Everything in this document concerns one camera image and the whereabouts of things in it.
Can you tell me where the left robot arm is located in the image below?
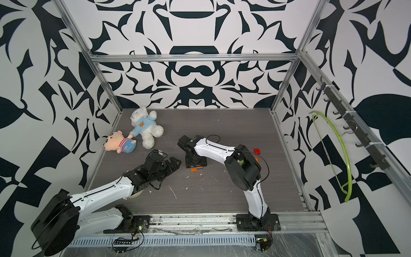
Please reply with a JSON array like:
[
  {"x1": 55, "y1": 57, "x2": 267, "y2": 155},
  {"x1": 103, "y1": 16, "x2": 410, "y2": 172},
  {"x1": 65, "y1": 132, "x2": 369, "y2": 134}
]
[{"x1": 31, "y1": 150, "x2": 182, "y2": 257}]

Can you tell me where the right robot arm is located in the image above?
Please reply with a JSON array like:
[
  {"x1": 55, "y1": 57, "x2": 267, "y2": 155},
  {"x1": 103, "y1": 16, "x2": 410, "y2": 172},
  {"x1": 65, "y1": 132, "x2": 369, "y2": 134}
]
[{"x1": 178, "y1": 135, "x2": 270, "y2": 226}]

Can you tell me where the cream round toy clock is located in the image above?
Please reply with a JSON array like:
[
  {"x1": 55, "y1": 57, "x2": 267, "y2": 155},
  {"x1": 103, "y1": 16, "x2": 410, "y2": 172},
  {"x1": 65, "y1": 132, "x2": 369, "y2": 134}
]
[{"x1": 130, "y1": 190, "x2": 143, "y2": 199}]

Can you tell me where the white teddy bear blue shirt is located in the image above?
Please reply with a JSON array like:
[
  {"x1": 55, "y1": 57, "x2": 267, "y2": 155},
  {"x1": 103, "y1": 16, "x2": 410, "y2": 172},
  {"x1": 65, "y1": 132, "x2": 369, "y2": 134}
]
[{"x1": 128, "y1": 107, "x2": 164, "y2": 149}]

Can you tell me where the pink doll plush toy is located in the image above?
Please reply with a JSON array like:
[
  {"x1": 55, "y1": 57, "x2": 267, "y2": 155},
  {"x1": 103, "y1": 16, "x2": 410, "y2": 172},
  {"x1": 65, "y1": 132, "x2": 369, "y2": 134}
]
[{"x1": 104, "y1": 131, "x2": 137, "y2": 154}]

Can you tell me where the black connector box left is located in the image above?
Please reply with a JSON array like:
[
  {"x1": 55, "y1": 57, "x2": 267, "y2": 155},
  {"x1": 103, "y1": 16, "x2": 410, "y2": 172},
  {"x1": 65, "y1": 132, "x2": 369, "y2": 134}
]
[{"x1": 111, "y1": 237, "x2": 134, "y2": 253}]

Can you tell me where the black connector box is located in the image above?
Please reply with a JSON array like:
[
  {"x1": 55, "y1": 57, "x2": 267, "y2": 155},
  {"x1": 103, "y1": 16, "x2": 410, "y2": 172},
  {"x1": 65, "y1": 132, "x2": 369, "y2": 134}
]
[
  {"x1": 111, "y1": 237, "x2": 134, "y2": 253},
  {"x1": 255, "y1": 237, "x2": 273, "y2": 252}
]

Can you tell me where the black connector box right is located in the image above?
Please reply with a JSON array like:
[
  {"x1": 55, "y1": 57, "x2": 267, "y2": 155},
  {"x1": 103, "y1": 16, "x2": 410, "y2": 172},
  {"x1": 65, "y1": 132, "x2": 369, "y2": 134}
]
[{"x1": 255, "y1": 237, "x2": 273, "y2": 252}]

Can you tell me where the green hoop hanger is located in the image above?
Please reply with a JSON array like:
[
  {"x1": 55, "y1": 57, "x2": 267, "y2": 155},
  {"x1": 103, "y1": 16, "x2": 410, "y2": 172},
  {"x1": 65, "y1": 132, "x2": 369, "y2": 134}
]
[{"x1": 310, "y1": 110, "x2": 353, "y2": 202}]

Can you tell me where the black hook rack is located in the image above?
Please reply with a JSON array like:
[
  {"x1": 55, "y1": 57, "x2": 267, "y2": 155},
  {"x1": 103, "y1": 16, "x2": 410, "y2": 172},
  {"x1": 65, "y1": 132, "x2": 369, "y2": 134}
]
[{"x1": 317, "y1": 81, "x2": 391, "y2": 170}]

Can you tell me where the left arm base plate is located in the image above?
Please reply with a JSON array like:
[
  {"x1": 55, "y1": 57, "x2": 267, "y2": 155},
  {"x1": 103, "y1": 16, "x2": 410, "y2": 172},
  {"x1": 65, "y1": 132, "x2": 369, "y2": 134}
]
[{"x1": 103, "y1": 205, "x2": 151, "y2": 234}]

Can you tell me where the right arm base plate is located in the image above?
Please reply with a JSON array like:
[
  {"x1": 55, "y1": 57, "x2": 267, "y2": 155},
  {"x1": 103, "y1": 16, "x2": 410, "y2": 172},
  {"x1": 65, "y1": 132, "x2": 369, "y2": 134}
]
[{"x1": 235, "y1": 212, "x2": 281, "y2": 231}]

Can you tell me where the white cable duct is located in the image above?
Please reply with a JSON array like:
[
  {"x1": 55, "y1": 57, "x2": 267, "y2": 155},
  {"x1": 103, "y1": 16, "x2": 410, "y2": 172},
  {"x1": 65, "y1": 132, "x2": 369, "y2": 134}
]
[{"x1": 69, "y1": 234, "x2": 255, "y2": 248}]

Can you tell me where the aluminium frame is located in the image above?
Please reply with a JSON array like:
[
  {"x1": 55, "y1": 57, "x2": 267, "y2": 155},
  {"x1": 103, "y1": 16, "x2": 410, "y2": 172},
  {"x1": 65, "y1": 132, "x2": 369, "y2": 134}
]
[{"x1": 56, "y1": 1, "x2": 411, "y2": 253}]

